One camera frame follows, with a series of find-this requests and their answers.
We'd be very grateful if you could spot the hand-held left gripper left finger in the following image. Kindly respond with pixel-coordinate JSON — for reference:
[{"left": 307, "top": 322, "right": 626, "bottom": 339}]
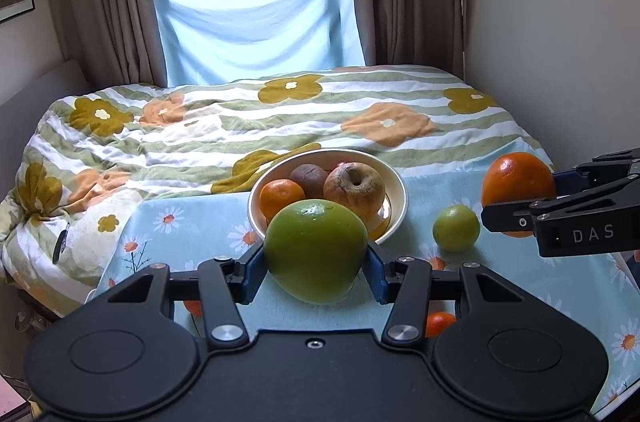
[{"left": 87, "top": 245, "right": 266, "bottom": 350}]

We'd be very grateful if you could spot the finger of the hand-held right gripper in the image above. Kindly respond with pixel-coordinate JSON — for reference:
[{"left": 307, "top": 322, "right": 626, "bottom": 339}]
[
  {"left": 552, "top": 147, "right": 640, "bottom": 196},
  {"left": 481, "top": 175, "right": 640, "bottom": 233}
]

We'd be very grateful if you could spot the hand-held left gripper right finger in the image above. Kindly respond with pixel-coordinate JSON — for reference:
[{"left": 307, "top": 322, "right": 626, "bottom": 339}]
[{"left": 365, "top": 239, "right": 539, "bottom": 348}]

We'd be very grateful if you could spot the large orange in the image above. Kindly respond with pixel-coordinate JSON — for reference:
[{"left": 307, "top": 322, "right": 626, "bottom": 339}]
[{"left": 481, "top": 151, "right": 557, "bottom": 238}]

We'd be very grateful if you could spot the green apple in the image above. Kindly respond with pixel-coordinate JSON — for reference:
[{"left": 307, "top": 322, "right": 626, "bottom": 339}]
[{"left": 263, "top": 199, "right": 368, "bottom": 305}]

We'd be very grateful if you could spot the medium orange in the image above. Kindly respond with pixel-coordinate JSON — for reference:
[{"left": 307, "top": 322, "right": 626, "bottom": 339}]
[{"left": 259, "top": 179, "right": 306, "bottom": 221}]

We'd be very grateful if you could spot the cream ceramic bowl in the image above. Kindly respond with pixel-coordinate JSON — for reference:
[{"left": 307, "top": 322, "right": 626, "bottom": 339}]
[{"left": 247, "top": 149, "right": 409, "bottom": 246}]

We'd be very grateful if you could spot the wrinkled yellow apple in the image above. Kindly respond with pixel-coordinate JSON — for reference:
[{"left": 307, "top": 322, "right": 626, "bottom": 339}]
[{"left": 323, "top": 161, "right": 387, "bottom": 223}]

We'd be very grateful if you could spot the brown kiwi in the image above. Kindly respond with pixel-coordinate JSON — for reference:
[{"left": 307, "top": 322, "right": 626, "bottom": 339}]
[{"left": 290, "top": 163, "right": 329, "bottom": 200}]

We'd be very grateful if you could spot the small green lime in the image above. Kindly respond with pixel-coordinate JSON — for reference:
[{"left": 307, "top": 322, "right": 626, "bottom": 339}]
[{"left": 432, "top": 204, "right": 481, "bottom": 252}]

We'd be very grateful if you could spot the blue daisy tablecloth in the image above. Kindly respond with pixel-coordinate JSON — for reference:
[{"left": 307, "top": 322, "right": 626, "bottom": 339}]
[{"left": 87, "top": 162, "right": 640, "bottom": 421}]

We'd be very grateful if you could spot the small tangerine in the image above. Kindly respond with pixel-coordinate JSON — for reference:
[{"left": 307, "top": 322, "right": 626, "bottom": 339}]
[{"left": 425, "top": 311, "right": 457, "bottom": 338}]

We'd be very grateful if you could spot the striped floral blanket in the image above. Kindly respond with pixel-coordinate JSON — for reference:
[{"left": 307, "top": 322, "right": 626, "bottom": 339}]
[{"left": 0, "top": 65, "right": 556, "bottom": 318}]

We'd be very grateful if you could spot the black pen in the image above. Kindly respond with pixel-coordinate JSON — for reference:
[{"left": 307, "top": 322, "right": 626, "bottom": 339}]
[{"left": 52, "top": 222, "right": 71, "bottom": 266}]

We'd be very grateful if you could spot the light blue window cloth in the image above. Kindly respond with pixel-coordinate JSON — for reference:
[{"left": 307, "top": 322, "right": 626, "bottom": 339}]
[{"left": 150, "top": 0, "right": 366, "bottom": 90}]

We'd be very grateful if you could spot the pink box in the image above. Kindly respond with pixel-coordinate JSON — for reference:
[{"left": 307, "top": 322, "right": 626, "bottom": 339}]
[{"left": 0, "top": 374, "right": 34, "bottom": 422}]

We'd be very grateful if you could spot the grey upholstered headboard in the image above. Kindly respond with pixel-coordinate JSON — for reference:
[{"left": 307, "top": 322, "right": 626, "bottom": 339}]
[{"left": 0, "top": 60, "right": 92, "bottom": 109}]

